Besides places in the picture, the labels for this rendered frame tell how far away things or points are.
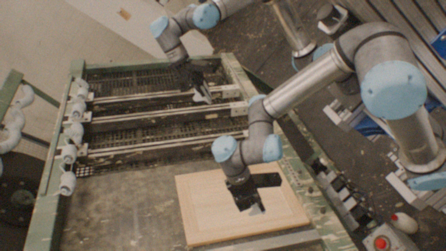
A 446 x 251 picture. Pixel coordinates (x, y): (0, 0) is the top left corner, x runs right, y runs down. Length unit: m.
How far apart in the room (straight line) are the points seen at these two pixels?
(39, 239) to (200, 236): 0.65
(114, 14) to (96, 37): 1.67
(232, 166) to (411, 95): 0.50
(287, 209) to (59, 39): 5.68
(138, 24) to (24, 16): 2.26
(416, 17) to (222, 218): 1.11
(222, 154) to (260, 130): 0.13
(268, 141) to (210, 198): 0.84
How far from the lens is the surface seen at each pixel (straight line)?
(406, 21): 1.21
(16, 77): 3.10
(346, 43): 0.89
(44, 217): 1.73
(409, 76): 0.76
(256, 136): 0.99
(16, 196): 2.25
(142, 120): 2.25
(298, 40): 1.59
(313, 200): 1.77
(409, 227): 2.39
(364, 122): 1.73
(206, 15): 1.17
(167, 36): 1.26
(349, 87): 1.62
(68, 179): 1.70
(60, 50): 6.88
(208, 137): 2.04
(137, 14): 5.14
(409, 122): 0.90
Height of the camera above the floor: 2.21
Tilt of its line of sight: 31 degrees down
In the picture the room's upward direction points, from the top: 60 degrees counter-clockwise
